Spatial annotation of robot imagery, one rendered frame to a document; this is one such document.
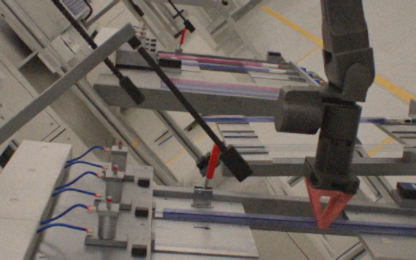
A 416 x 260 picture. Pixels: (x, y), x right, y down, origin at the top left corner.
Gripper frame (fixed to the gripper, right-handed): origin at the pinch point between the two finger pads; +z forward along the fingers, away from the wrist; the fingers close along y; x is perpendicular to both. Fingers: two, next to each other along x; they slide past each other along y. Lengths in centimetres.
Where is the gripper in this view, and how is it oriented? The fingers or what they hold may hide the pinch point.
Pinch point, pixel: (322, 221)
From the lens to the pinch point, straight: 103.6
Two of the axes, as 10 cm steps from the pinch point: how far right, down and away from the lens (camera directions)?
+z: -1.2, 9.5, 2.8
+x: 9.9, 0.9, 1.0
